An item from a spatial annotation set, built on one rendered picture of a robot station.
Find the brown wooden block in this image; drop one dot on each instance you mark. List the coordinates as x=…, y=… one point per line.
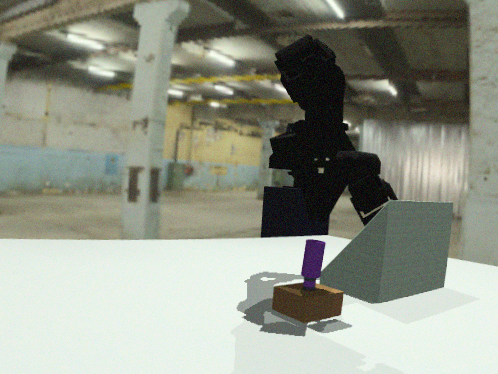
x=307, y=305

